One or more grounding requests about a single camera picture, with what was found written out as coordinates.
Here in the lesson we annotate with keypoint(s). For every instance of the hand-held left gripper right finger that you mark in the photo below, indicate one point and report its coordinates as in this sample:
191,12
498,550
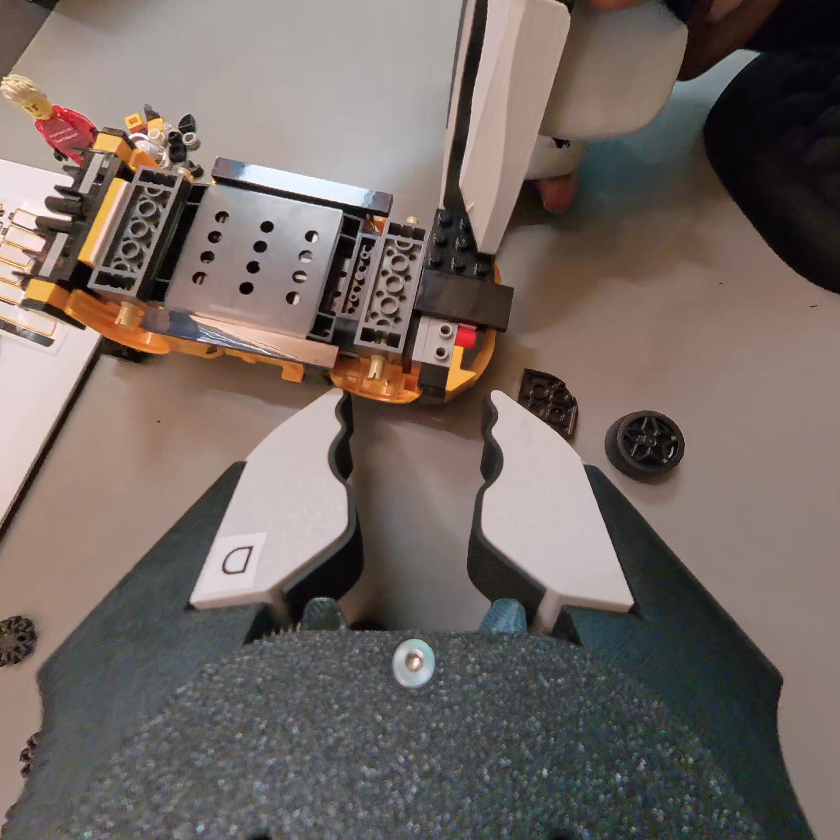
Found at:
558,525

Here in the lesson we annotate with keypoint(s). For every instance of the lego sticker sheet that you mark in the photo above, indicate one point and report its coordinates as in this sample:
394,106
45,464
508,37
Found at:
26,315

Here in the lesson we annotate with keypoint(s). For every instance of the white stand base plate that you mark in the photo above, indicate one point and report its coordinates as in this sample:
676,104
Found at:
33,407

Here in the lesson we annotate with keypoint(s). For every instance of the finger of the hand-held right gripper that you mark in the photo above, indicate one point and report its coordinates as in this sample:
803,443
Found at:
512,98
463,98

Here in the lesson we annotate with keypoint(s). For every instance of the black lego wheel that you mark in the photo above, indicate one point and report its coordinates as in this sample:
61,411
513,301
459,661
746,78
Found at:
646,446

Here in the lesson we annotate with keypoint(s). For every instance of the pile of small lego parts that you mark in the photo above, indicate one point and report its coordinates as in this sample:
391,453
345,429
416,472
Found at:
164,141

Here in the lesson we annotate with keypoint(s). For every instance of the black quarter-round lego plate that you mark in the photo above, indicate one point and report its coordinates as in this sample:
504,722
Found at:
548,400
453,243

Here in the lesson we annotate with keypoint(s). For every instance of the red lego piece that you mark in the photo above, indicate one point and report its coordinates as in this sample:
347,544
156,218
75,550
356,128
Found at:
65,131

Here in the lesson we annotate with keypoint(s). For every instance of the black mesh chair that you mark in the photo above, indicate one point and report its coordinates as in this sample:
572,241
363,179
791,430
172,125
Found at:
787,164

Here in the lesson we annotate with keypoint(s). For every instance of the orange lego car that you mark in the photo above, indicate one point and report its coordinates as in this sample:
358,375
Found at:
262,262

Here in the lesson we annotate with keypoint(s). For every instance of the black lego gear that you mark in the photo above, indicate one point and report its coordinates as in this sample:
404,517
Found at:
16,640
29,754

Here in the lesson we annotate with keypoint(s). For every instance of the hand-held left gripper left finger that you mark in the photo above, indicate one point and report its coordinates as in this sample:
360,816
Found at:
275,499

